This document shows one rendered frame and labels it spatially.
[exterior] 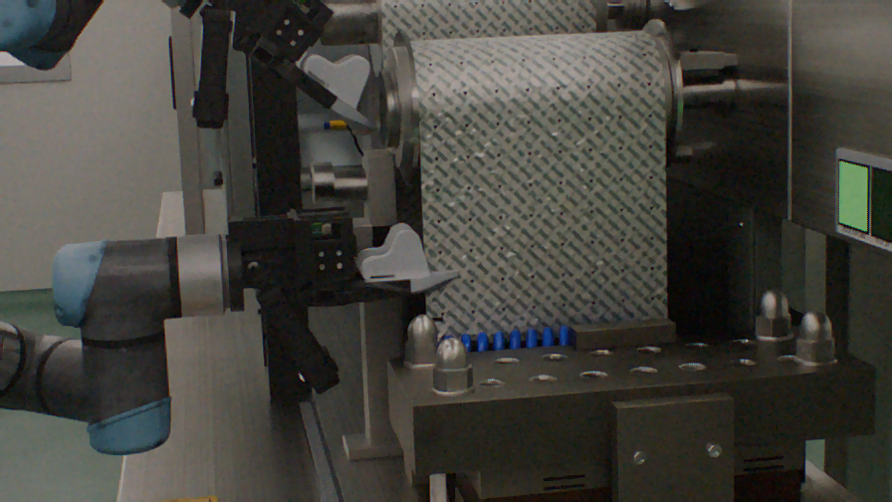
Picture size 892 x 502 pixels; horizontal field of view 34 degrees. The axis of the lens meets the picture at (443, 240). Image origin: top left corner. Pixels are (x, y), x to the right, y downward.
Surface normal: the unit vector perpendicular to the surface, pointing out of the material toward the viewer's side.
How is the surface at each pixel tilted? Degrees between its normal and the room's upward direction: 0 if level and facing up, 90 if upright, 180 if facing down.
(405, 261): 90
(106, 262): 52
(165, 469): 0
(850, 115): 90
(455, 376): 90
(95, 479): 0
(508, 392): 0
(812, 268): 90
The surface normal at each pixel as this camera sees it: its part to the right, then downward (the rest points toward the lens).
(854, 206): -0.98, 0.07
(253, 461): -0.04, -0.99
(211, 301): 0.17, 0.61
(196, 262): 0.13, -0.33
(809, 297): 0.17, 0.16
